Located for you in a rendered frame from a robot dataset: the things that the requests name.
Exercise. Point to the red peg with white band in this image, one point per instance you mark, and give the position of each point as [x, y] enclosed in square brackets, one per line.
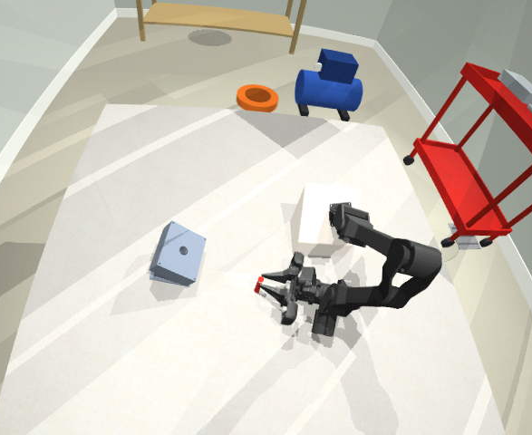
[259, 281]

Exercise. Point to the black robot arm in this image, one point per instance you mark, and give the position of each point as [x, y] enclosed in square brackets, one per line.
[403, 256]

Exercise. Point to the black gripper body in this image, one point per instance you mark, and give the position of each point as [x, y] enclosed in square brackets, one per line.
[290, 314]

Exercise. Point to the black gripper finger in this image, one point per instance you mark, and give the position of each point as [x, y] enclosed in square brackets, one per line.
[280, 295]
[279, 276]

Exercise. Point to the grey sloped panel with hole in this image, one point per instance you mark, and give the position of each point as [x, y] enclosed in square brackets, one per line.
[178, 255]

